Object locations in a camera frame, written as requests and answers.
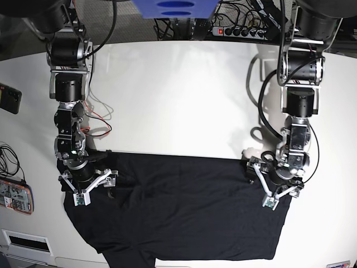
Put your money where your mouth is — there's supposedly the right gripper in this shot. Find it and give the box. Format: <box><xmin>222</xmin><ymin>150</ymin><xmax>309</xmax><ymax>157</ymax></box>
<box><xmin>66</xmin><ymin>160</ymin><xmax>116</xmax><ymax>199</ymax></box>

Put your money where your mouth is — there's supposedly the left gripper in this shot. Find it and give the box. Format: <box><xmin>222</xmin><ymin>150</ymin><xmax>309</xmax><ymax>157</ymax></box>
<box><xmin>245</xmin><ymin>161</ymin><xmax>303</xmax><ymax>193</ymax></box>

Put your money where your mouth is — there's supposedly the black T-shirt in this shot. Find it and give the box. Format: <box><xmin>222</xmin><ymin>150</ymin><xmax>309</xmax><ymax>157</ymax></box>
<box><xmin>64</xmin><ymin>152</ymin><xmax>291</xmax><ymax>267</ymax></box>

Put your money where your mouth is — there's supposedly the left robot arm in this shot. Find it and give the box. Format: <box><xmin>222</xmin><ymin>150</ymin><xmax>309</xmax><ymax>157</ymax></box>
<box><xmin>247</xmin><ymin>1</ymin><xmax>352</xmax><ymax>199</ymax></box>

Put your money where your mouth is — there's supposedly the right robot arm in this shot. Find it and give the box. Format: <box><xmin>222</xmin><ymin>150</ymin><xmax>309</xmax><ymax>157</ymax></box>
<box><xmin>1</xmin><ymin>1</ymin><xmax>116</xmax><ymax>205</ymax></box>

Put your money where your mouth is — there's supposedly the orange blue device case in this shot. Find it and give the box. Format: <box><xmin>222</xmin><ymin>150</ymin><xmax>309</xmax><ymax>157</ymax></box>
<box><xmin>1</xmin><ymin>176</ymin><xmax>34</xmax><ymax>215</ymax></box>

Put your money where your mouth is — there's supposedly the sticker at table edge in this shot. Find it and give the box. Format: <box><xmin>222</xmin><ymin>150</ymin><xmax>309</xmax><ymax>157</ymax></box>
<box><xmin>326</xmin><ymin>260</ymin><xmax>351</xmax><ymax>268</ymax></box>

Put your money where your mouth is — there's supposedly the black smartphone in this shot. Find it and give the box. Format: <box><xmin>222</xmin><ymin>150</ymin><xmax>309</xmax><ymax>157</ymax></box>
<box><xmin>1</xmin><ymin>84</ymin><xmax>22</xmax><ymax>114</ymax></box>

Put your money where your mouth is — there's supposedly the white power strip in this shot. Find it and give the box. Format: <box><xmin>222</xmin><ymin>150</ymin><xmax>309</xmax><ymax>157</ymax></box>
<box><xmin>211</xmin><ymin>26</ymin><xmax>267</xmax><ymax>40</ymax></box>

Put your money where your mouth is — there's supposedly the blue plastic stool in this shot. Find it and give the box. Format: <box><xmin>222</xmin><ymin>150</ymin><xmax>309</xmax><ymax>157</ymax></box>
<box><xmin>132</xmin><ymin>0</ymin><xmax>218</xmax><ymax>18</ymax></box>

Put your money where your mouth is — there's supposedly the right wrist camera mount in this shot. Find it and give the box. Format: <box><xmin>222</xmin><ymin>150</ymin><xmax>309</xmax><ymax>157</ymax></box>
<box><xmin>58</xmin><ymin>169</ymin><xmax>118</xmax><ymax>207</ymax></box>

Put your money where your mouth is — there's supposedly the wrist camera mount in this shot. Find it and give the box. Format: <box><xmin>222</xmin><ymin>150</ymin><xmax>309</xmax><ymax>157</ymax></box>
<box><xmin>58</xmin><ymin>169</ymin><xmax>118</xmax><ymax>207</ymax></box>
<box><xmin>249</xmin><ymin>156</ymin><xmax>301</xmax><ymax>211</ymax></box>

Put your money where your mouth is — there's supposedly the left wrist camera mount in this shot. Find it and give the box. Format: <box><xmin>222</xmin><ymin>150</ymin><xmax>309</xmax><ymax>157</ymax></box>
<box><xmin>249</xmin><ymin>156</ymin><xmax>301</xmax><ymax>211</ymax></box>

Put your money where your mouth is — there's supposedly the black coiled cable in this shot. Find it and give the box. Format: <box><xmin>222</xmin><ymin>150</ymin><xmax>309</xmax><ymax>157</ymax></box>
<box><xmin>0</xmin><ymin>142</ymin><xmax>26</xmax><ymax>184</ymax></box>

